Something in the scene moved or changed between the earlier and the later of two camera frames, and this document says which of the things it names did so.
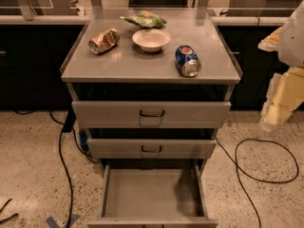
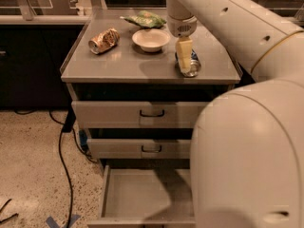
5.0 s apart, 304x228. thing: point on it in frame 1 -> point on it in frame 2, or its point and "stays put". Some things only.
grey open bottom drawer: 153,197 stays put
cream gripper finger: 272,42 -> 182,28
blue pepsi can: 187,61 stays put
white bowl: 151,40 stays put
